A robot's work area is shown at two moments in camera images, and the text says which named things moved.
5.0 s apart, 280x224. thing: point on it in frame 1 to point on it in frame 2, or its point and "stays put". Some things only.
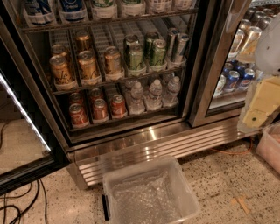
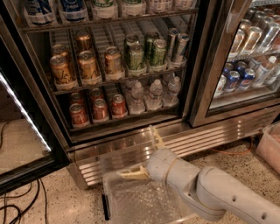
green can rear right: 150,38 stays put
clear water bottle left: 137,103 stays put
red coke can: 79,116 stays put
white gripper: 270,51 to 159,164
